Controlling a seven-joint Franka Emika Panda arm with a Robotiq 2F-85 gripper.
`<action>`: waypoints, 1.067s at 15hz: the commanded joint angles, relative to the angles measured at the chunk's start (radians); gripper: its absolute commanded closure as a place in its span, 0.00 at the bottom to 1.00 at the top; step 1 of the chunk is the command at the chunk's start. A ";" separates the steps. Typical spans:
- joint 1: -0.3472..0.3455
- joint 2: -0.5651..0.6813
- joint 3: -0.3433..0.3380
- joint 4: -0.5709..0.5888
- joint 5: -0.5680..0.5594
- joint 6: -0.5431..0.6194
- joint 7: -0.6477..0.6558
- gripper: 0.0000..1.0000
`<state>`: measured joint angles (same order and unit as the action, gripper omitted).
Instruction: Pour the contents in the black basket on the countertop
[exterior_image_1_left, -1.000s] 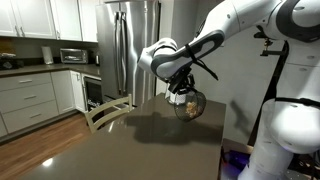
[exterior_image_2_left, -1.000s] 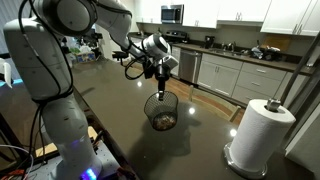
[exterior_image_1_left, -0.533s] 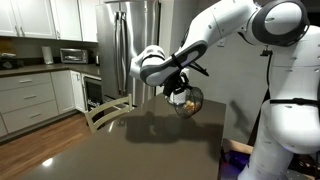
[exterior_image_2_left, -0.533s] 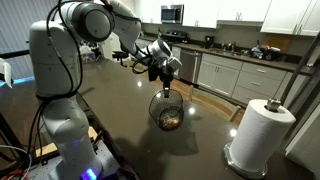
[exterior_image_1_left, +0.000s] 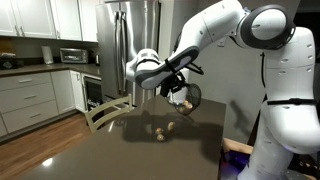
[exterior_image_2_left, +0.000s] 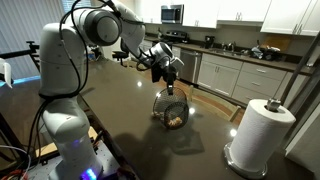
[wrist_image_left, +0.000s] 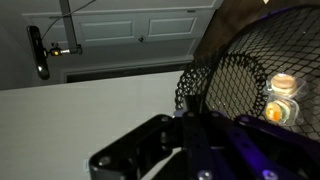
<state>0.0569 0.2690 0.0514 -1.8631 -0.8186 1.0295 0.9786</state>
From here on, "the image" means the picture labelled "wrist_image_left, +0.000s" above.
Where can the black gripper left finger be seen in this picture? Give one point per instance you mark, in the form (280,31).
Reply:
(133,146)

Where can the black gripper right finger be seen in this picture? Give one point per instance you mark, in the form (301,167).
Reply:
(240,146)

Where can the small snack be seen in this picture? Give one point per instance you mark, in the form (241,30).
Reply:
(283,84)
(280,110)

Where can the white panelled door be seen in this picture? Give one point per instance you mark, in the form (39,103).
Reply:
(110,30)

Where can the white wall light switch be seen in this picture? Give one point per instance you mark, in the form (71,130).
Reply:
(86,165)

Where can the black stereo camera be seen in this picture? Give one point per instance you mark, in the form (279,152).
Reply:
(38,53)

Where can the black camera stand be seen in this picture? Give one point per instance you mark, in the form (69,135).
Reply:
(68,30)

